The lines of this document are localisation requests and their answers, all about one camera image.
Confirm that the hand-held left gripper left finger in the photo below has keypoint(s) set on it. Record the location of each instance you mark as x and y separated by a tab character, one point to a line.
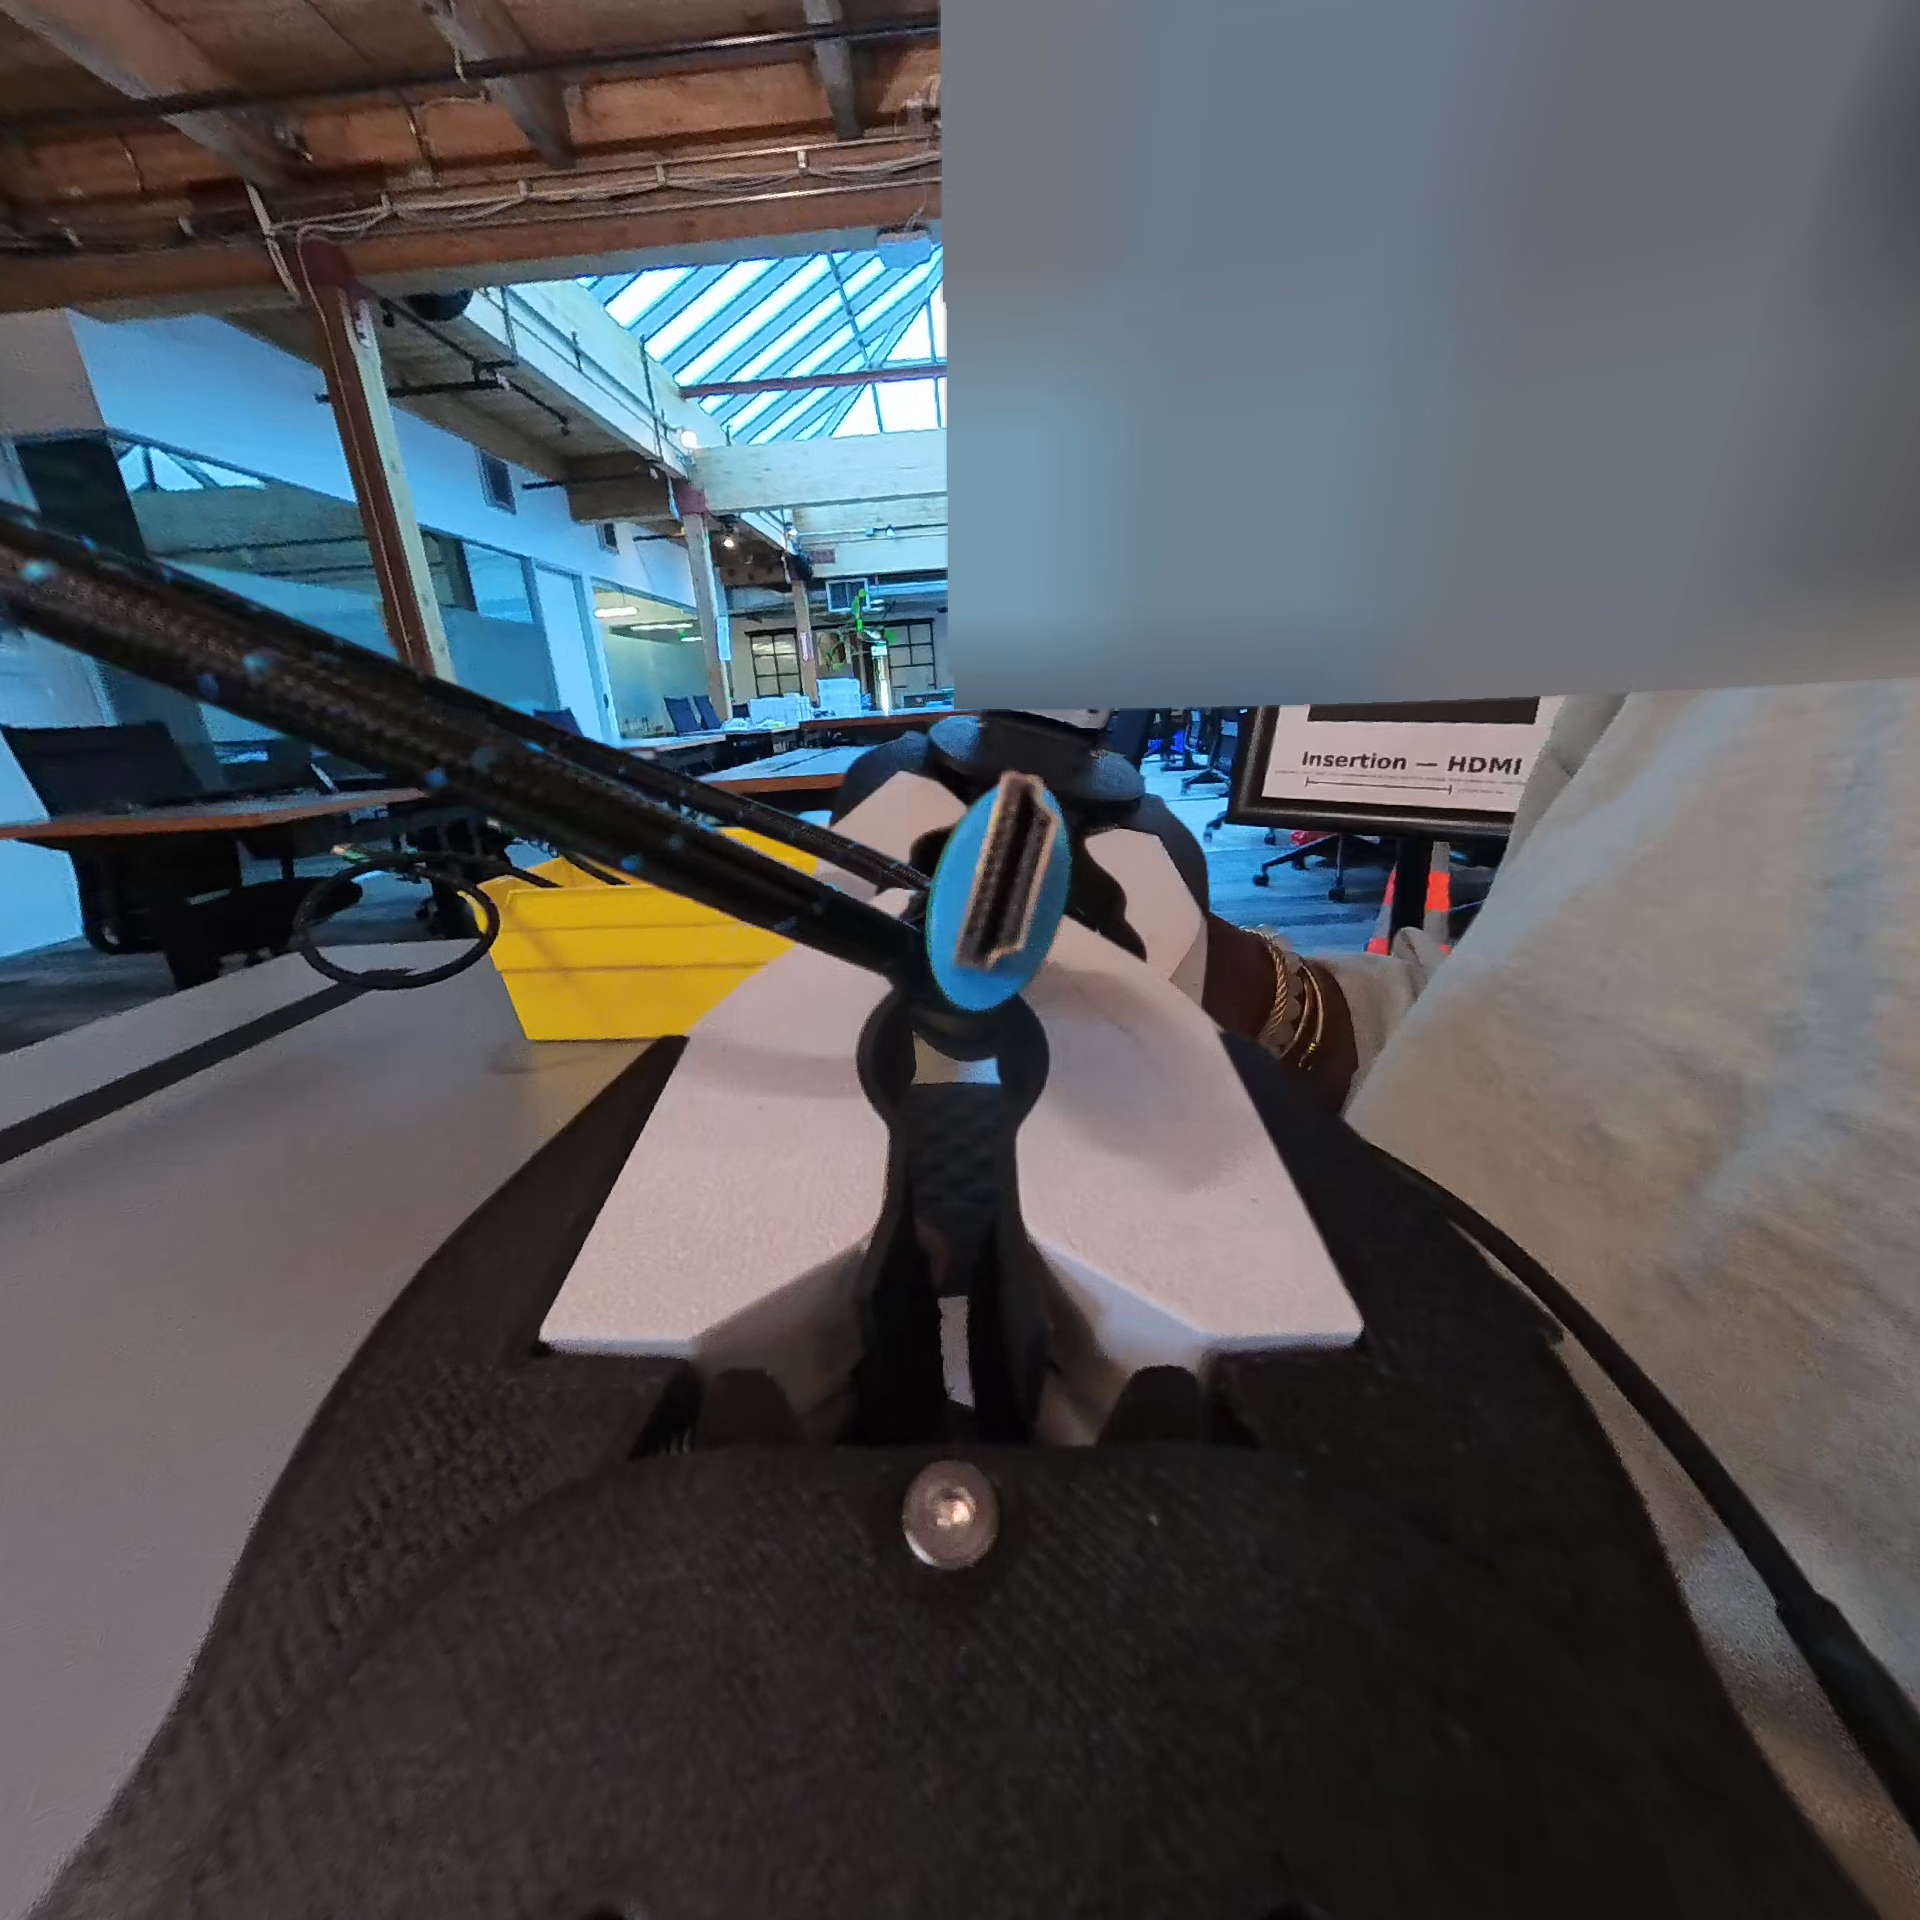
720	1201

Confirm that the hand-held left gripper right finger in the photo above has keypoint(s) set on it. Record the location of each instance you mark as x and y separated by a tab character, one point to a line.
1184	1201

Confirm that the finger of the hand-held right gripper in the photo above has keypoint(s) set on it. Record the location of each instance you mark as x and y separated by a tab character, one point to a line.
894	825
1164	924

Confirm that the yellow plastic bin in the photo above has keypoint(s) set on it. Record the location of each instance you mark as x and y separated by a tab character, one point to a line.
631	974

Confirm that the person's right forearm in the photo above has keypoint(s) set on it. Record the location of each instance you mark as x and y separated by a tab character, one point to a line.
1333	1049

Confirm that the person's right hand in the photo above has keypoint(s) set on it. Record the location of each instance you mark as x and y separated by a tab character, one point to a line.
1233	974

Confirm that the wooden office desk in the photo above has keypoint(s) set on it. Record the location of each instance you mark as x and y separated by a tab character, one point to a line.
779	770
224	809

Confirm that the orange traffic cone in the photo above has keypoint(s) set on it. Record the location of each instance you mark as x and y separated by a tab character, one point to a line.
1417	902

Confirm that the wooden support column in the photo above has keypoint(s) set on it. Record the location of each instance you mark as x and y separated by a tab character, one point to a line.
704	601
374	480

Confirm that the framed white sign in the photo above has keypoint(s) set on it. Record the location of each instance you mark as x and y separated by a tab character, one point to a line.
1410	766

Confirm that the glass skylight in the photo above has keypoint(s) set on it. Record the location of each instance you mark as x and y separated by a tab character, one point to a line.
795	330

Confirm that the black office chair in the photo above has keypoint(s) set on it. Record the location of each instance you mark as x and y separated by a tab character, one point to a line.
105	766

